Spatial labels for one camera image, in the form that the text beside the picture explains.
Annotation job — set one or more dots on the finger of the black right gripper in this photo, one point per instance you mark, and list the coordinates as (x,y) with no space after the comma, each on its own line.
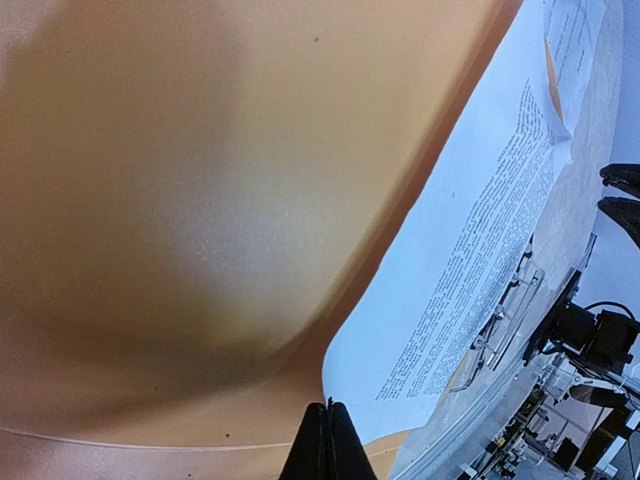
(625,212)
(623,176)

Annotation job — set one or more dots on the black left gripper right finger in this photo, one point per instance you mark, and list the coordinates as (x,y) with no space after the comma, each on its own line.
(347,459)

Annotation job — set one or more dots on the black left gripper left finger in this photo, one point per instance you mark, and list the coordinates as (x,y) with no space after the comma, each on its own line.
(308,457)

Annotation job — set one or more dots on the white printed sheet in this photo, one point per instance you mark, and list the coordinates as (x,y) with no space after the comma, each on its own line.
(571,29)

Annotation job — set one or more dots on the orange book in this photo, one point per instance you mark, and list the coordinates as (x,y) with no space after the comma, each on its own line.
(195,195)

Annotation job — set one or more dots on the front aluminium rail base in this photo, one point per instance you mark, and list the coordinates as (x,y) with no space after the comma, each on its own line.
(568,420)

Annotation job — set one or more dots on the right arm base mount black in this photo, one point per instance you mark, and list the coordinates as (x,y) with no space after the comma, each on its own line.
(600,335)

